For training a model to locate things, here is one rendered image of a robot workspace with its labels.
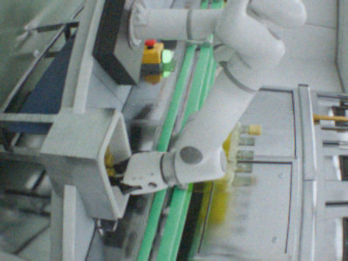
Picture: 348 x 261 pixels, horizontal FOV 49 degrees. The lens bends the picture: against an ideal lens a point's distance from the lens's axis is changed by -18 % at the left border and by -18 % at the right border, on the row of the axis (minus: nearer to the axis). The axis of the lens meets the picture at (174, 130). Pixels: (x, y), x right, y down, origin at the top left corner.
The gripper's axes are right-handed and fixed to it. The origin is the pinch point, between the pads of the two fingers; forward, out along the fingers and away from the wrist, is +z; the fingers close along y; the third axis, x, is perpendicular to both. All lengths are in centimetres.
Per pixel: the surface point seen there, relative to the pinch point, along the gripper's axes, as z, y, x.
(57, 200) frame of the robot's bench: 12.7, -10.7, 2.6
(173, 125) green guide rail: -9.0, 25.1, -7.3
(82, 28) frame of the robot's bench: 5.9, 28.9, 29.8
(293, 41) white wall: -16, 607, -311
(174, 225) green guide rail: -11.1, -3.8, -17.3
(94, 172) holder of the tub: -3.8, -9.8, 10.5
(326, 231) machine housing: -52, 9, -50
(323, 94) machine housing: -56, 86, -50
